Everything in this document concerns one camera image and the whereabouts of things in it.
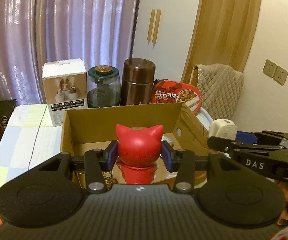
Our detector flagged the red instant rice bowl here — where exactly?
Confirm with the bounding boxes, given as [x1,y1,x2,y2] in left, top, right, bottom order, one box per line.
[151,80,202,114]

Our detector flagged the green lidded glass jar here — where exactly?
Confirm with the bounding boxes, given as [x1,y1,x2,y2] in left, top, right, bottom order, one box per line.
[87,65,121,108]

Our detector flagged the brown metal thermos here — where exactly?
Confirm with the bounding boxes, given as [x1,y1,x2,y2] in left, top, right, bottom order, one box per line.
[120,58,156,106]

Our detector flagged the grey stone-like plug block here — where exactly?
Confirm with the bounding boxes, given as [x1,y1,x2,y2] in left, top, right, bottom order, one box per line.
[207,119,237,153]

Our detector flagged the white product box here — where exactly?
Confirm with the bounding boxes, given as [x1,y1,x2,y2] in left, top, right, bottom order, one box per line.
[42,59,88,126]

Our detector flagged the brown cardboard box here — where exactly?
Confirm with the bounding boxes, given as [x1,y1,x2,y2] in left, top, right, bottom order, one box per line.
[60,102,214,190]

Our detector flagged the wooden door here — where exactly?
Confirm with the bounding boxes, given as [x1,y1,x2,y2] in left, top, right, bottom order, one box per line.
[181,0,261,83]

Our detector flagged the wooden wall hook strip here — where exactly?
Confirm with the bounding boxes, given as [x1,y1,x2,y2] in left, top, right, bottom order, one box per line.
[147,9,162,45]

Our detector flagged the checkered pastel tablecloth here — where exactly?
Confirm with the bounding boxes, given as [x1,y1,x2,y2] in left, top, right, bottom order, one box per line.
[0,104,62,187]

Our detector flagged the purple curtain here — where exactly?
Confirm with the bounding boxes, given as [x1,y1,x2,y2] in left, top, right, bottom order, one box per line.
[0,0,137,105]

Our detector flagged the wall power sockets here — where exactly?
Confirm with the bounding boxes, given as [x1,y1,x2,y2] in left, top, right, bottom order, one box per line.
[263,59,288,86]

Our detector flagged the red cat figurine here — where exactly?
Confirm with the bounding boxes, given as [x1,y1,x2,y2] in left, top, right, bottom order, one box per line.
[115,125,164,184]

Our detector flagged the quilted beige cushion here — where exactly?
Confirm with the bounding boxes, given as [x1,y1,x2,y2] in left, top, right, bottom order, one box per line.
[189,63,244,120]

